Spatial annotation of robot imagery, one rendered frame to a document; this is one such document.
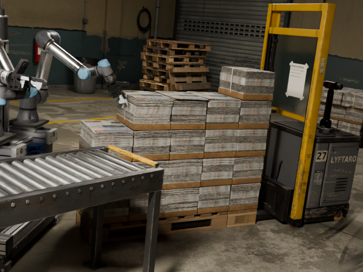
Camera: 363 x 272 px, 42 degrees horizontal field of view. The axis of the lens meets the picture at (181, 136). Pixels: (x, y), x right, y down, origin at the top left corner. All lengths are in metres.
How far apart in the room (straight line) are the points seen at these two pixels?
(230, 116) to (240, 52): 7.55
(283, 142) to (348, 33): 5.76
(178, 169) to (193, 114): 0.43
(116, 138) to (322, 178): 1.85
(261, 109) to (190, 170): 0.75
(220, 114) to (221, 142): 0.22
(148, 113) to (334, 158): 1.72
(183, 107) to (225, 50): 8.03
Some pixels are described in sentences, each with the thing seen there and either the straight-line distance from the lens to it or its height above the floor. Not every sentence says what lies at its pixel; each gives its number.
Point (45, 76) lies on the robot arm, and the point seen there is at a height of 1.13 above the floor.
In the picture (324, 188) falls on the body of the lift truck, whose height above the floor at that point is 0.33.
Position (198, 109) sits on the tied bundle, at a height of 0.98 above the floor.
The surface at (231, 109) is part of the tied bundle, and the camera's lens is 3.63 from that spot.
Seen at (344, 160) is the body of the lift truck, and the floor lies 0.58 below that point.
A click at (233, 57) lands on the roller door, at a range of 11.25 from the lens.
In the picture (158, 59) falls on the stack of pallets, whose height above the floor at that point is 0.91.
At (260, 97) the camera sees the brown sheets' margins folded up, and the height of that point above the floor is 1.09.
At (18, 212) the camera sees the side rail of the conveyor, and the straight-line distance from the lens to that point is 2.11.
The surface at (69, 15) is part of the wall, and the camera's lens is 10.78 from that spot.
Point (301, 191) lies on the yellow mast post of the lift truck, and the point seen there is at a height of 0.34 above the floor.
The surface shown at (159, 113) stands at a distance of 3.34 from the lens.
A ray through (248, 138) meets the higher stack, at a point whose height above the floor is 0.76.
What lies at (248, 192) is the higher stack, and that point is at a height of 0.29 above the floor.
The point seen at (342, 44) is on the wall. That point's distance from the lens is 9.91.
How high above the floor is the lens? 1.55
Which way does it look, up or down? 13 degrees down
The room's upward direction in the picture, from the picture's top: 6 degrees clockwise
